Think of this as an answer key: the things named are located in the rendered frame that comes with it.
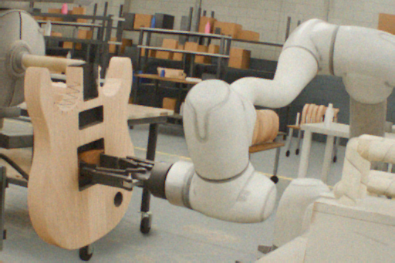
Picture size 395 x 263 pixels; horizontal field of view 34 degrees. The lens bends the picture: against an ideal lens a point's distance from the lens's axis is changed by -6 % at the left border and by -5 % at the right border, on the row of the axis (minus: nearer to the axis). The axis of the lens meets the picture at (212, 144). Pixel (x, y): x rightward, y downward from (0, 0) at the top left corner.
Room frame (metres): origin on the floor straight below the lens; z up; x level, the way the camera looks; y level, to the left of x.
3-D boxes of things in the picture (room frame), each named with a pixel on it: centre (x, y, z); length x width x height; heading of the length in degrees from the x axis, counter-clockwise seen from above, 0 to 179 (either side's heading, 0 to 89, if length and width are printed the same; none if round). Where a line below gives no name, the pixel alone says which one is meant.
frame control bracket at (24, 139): (1.80, 0.52, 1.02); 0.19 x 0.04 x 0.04; 155
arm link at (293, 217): (2.02, -0.31, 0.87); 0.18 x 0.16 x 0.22; 68
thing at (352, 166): (1.04, -0.23, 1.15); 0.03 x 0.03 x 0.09
